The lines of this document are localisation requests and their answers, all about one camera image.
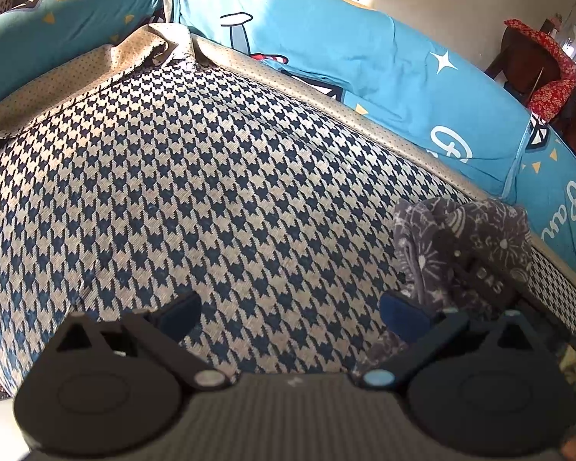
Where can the grey patterned fleece garment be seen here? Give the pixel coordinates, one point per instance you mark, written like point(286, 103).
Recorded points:
point(492, 228)

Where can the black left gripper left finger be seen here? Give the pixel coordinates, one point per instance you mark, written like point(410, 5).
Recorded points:
point(159, 333)

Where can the houndstooth sofa cushion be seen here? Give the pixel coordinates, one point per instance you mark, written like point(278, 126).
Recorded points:
point(137, 173)

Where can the blue cartoon print pillow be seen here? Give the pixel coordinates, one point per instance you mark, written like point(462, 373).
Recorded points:
point(383, 69)

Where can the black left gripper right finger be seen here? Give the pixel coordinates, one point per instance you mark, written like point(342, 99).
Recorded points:
point(413, 338)

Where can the red floral cloth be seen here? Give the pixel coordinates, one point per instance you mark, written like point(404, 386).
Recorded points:
point(552, 72)

